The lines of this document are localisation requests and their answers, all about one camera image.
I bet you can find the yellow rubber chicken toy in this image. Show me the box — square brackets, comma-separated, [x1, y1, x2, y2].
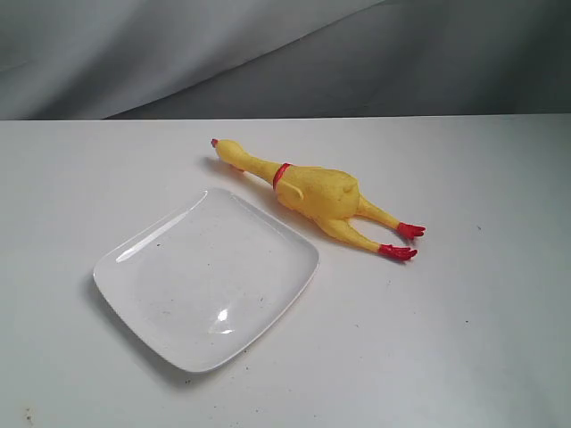
[211, 138, 426, 262]

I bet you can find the white square plate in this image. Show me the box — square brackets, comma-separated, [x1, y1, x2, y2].
[93, 188, 319, 374]

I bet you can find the white backdrop cloth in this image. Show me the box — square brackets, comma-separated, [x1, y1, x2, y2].
[1, 1, 570, 119]

